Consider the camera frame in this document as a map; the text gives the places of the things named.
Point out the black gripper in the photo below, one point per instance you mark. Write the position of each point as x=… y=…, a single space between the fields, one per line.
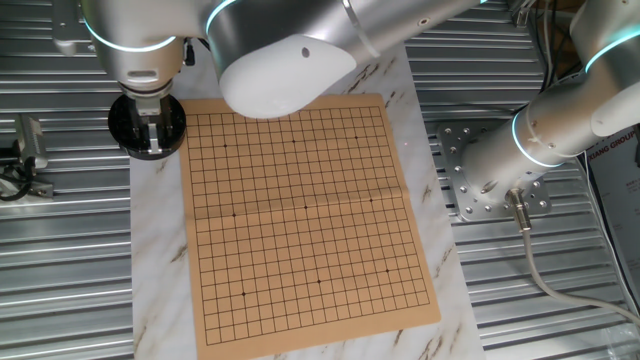
x=150 y=106

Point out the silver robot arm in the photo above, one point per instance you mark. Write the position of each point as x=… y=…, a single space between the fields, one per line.
x=280 y=65

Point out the tan go board mat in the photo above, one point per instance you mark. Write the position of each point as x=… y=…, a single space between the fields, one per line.
x=300 y=240

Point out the black round stone bowl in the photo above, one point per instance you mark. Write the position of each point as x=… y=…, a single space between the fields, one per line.
x=119 y=131

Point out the white marble pattern mat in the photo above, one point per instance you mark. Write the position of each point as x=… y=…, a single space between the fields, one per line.
x=160 y=250

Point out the white printed poster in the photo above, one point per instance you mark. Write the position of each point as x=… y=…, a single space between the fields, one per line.
x=615 y=190

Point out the silver camera on bracket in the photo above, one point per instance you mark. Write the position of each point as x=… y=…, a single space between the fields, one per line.
x=31 y=140

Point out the silver camera mounting bracket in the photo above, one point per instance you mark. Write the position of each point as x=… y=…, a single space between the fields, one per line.
x=42 y=191

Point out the black camera lead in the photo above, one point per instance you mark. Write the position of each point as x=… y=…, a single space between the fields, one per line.
x=11 y=196

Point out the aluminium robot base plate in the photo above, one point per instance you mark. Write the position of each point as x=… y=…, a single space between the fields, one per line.
x=450 y=165

